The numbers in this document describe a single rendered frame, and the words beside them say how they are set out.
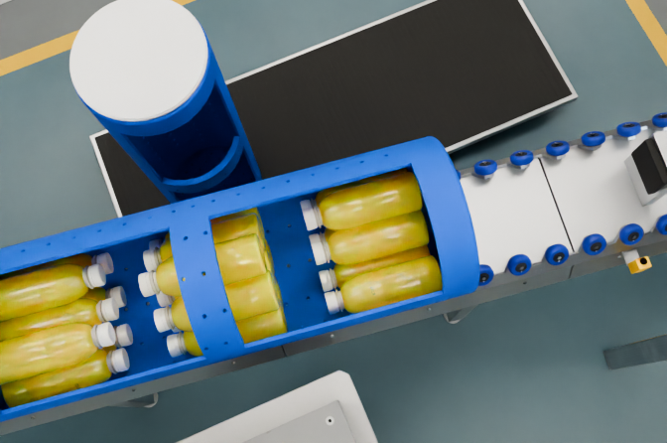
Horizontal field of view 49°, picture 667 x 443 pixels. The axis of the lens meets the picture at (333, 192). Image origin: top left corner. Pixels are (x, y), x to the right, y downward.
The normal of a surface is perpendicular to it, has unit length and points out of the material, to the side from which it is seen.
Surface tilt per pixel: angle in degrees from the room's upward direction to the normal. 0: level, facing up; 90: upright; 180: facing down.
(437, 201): 2
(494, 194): 0
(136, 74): 0
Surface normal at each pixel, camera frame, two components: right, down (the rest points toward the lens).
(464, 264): 0.18, 0.52
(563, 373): -0.03, -0.29
